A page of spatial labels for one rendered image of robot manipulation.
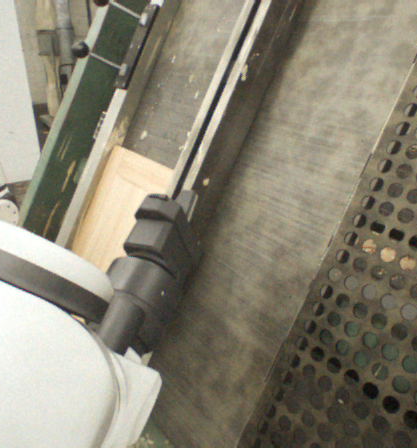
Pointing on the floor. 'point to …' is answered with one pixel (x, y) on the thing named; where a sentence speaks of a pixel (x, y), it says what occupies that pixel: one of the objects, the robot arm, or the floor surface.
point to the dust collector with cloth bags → (55, 55)
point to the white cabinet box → (8, 93)
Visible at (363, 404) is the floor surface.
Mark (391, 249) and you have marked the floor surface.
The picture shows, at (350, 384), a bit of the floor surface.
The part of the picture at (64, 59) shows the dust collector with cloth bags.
